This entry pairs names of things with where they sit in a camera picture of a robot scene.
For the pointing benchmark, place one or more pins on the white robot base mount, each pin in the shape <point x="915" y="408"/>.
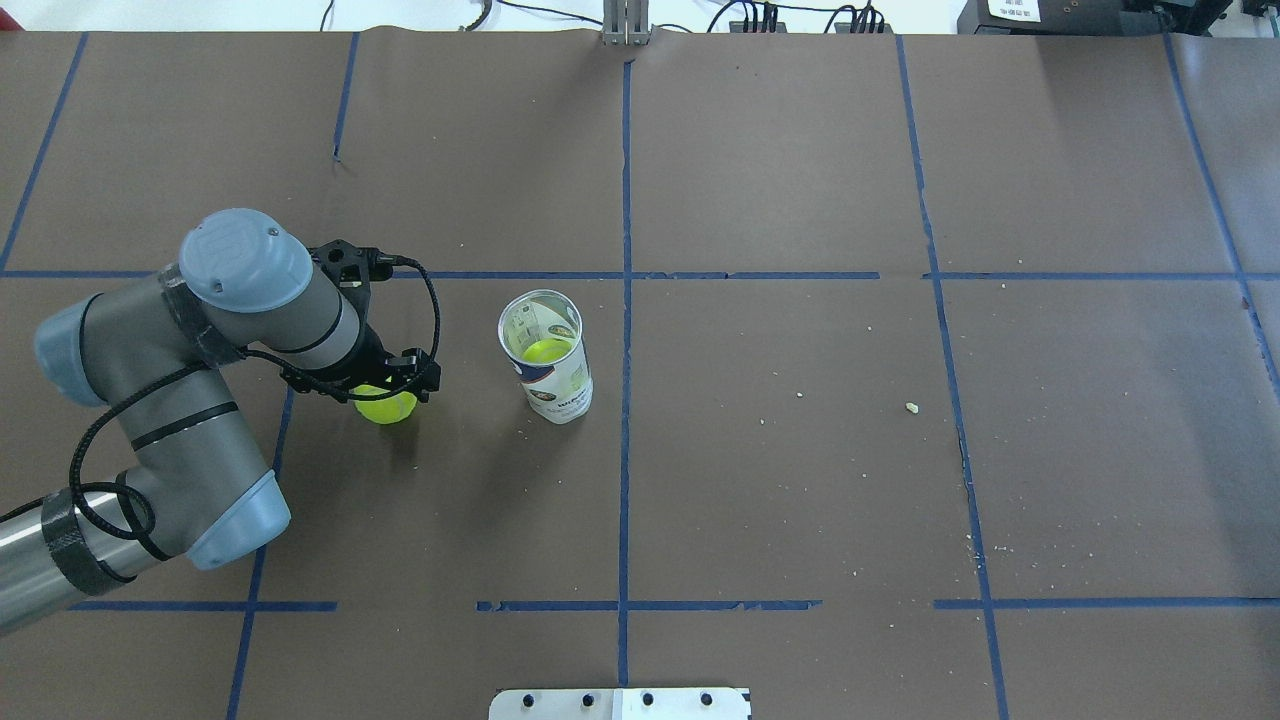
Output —
<point x="623" y="703"/>

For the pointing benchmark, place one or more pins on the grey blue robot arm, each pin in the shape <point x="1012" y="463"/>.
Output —
<point x="171" y="468"/>

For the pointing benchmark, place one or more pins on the clear plastic ball can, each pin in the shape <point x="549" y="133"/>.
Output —
<point x="560" y="392"/>

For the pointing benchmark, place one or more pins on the tennis ball inside can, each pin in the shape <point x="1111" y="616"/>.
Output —
<point x="547" y="351"/>

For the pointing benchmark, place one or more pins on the yellow-green tennis ball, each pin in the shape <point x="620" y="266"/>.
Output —
<point x="387" y="411"/>

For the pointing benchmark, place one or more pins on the black equipment box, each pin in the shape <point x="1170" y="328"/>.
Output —
<point x="1089" y="18"/>

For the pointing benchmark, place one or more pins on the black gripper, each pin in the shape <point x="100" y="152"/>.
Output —
<point x="373" y="354"/>

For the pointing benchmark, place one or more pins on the grey metal post bracket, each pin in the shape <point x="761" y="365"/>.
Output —
<point x="626" y="23"/>

